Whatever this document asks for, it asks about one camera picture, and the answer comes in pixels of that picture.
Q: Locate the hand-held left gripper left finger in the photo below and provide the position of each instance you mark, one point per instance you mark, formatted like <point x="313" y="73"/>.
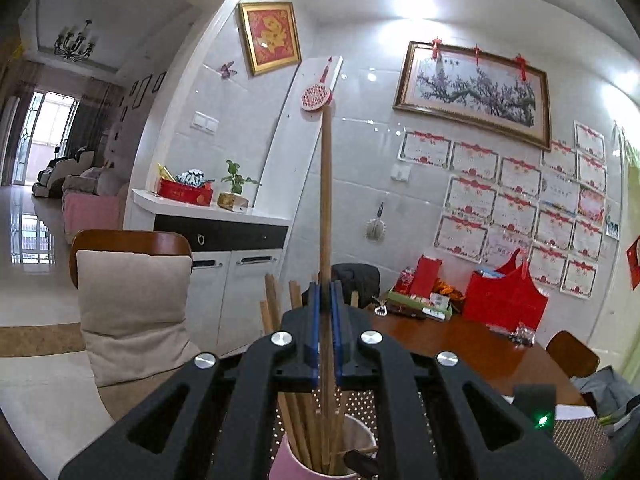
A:
<point x="313" y="332"/>

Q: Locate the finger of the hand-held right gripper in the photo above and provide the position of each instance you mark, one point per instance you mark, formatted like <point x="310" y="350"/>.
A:
<point x="360" y="464"/>

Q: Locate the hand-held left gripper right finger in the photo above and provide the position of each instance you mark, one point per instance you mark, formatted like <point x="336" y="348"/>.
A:
<point x="336" y="332"/>

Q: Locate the bunch of wooden chopsticks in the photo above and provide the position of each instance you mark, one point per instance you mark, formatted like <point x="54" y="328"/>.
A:
<point x="300" y="425"/>

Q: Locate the pink cup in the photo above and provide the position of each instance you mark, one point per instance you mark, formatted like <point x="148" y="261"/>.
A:
<point x="285" y="465"/>

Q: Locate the slim wooden chopstick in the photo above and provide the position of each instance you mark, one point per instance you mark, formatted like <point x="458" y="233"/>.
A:
<point x="326" y="185"/>

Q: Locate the white paper sheet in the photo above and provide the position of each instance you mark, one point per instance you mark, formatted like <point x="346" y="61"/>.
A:
<point x="572" y="412"/>

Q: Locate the key bunch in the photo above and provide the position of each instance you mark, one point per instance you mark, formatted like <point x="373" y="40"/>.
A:
<point x="380" y="307"/>

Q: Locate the dark jacket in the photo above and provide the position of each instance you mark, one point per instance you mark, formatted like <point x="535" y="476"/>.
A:
<point x="357" y="277"/>

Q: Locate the wooden chair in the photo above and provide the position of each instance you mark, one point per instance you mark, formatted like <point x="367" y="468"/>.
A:
<point x="572" y="355"/>
<point x="130" y="240"/>

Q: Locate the grey green clothing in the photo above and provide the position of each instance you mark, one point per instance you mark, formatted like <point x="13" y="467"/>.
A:
<point x="605" y="395"/>

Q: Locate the small clear packet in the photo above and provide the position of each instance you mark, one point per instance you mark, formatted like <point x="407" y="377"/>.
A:
<point x="522" y="335"/>

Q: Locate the white sideboard cabinet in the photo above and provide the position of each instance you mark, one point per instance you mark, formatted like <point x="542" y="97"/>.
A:
<point x="250" y="285"/>

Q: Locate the red drink bottle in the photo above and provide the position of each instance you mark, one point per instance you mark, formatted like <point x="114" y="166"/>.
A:
<point x="406" y="280"/>

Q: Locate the green tray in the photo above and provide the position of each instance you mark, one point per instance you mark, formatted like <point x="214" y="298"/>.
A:
<point x="420" y="305"/>

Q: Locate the red envelope box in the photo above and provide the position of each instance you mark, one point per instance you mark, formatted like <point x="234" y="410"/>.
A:
<point x="428" y="275"/>

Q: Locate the red gift bag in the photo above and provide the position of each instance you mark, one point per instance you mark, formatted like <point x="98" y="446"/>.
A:
<point x="505" y="300"/>

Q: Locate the hanging scrub brush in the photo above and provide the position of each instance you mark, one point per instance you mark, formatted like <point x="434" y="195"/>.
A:
<point x="375" y="227"/>

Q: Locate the orange snack packets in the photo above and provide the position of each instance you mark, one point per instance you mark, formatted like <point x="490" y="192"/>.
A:
<point x="447" y="289"/>

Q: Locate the potted green plant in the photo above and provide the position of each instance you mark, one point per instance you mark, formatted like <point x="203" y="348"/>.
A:
<point x="234" y="195"/>

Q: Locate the beige chair cushion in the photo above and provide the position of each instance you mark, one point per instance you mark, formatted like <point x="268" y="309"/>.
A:
<point x="130" y="310"/>

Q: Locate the red gift box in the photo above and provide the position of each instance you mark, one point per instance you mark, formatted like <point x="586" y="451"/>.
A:
<point x="185" y="194"/>

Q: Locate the patterned blue white bag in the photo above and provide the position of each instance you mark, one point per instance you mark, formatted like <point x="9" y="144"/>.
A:
<point x="192" y="178"/>

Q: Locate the group of paper certificates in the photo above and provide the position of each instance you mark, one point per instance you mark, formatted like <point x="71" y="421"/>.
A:
<point x="515" y="210"/>

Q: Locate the yellow packet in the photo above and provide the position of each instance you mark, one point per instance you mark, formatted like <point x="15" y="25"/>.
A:
<point x="166" y="172"/>

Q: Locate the red round hanging ornament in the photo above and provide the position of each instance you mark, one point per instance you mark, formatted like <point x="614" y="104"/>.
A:
<point x="316" y="96"/>

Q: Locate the pink covered sofa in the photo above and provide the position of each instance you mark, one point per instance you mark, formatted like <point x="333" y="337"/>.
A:
<point x="95" y="210"/>

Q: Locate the framed plum blossom painting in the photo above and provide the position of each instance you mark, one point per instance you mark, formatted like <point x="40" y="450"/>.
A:
<point x="475" y="92"/>

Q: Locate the gold framed red picture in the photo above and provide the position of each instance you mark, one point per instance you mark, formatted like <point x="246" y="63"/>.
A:
<point x="270" y="37"/>

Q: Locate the grey massage chair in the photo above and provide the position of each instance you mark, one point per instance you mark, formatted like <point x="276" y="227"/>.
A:
<point x="60" y="175"/>

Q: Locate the brown curtain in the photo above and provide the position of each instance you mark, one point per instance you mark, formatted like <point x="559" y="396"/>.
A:
<point x="95" y="115"/>

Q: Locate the balcony glass door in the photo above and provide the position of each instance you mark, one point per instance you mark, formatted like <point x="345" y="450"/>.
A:
<point x="45" y="135"/>

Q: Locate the black chandelier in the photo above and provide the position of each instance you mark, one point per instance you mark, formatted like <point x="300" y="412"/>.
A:
<point x="75" y="45"/>

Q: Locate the white light switch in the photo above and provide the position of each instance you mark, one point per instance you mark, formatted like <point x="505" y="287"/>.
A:
<point x="205" y="122"/>
<point x="400" y="172"/>

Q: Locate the red wall hanging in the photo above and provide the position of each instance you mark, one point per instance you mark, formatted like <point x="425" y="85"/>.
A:
<point x="635" y="260"/>

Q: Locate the butterfly wall decoration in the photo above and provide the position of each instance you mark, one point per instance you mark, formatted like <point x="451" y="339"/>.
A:
<point x="228" y="70"/>

